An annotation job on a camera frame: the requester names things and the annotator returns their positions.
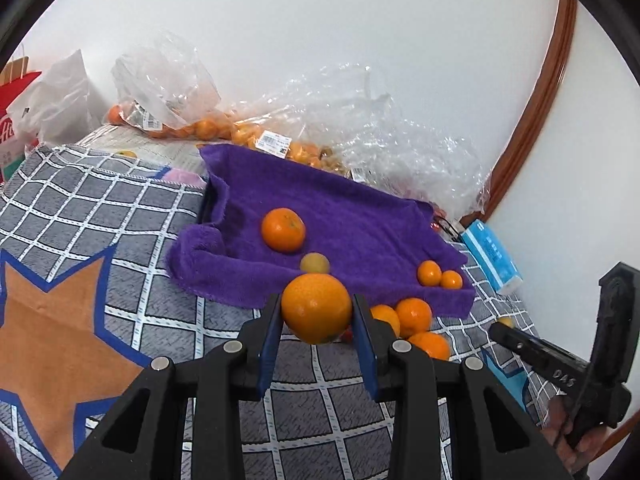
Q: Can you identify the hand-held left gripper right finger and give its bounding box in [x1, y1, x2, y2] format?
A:
[350, 292, 573, 480]

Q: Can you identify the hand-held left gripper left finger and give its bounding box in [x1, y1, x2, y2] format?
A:
[60, 292, 286, 480]

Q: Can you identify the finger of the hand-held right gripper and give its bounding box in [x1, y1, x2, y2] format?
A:
[590, 261, 640, 392]
[489, 321, 593, 402]

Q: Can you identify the large orange mandarin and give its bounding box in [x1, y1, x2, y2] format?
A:
[261, 207, 306, 253]

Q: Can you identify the purple towel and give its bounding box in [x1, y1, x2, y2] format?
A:
[166, 144, 476, 320]

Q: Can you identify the person's right hand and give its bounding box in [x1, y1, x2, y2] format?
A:
[542, 395, 608, 478]

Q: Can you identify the blue tissue pack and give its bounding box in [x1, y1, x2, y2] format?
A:
[461, 220, 523, 296]

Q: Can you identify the grey checked star blanket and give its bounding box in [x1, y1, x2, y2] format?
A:
[0, 144, 551, 480]

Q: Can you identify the crumpled clear plastic bag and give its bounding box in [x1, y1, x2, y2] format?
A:
[345, 105, 493, 221]

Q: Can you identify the printed paper sheet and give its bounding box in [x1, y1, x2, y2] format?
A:
[75, 124, 211, 181]

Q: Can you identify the clear plastic bag of mandarins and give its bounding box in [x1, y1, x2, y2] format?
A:
[111, 30, 236, 143]
[230, 62, 396, 176]

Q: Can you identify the white plastic bag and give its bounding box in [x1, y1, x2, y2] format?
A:
[7, 49, 108, 148]

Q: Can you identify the red paper bag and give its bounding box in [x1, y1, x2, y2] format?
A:
[0, 42, 43, 186]

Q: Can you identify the brown wooden door frame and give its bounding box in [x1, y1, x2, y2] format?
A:
[460, 0, 578, 228]

